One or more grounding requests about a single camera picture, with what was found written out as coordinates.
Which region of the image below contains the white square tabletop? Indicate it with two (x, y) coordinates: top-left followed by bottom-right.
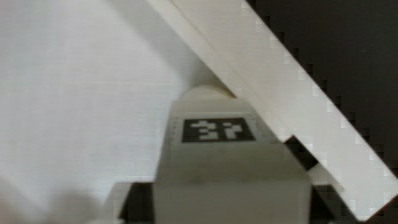
(0, 0), (218, 224)

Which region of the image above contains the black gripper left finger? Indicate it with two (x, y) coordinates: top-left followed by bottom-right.
(104, 182), (156, 224)

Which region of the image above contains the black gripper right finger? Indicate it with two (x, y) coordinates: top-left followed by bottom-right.
(309, 185), (357, 224)

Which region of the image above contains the white U-shaped fence wall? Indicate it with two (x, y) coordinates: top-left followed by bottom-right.
(170, 0), (398, 221)

